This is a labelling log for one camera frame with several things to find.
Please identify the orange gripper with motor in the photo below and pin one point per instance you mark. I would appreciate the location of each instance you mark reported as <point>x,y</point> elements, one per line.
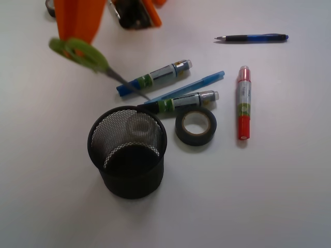
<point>81,19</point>

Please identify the green handled scissors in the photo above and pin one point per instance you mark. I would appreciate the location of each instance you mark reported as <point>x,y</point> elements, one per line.
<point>88,56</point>

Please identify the light blue pen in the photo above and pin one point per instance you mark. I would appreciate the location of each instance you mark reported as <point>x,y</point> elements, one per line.
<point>190,87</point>

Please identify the black mesh pen holder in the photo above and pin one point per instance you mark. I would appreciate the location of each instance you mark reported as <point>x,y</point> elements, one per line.
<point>127,144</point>

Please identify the blue black ballpoint pen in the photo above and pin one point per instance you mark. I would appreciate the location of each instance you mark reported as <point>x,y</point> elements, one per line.
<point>254,38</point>

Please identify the dark tape roll far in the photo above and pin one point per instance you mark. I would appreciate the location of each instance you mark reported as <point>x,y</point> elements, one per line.
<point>50,7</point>

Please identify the blue whiteboard marker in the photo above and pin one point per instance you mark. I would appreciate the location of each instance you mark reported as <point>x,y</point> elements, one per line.
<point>162,75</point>

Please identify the black whiteboard marker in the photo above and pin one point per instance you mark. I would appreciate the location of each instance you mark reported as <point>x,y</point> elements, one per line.
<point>197,99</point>

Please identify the black electrical tape roll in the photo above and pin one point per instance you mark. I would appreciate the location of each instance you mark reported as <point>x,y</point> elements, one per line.
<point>195,126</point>

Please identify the red whiteboard marker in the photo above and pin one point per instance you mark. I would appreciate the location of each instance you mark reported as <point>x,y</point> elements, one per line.
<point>243,99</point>

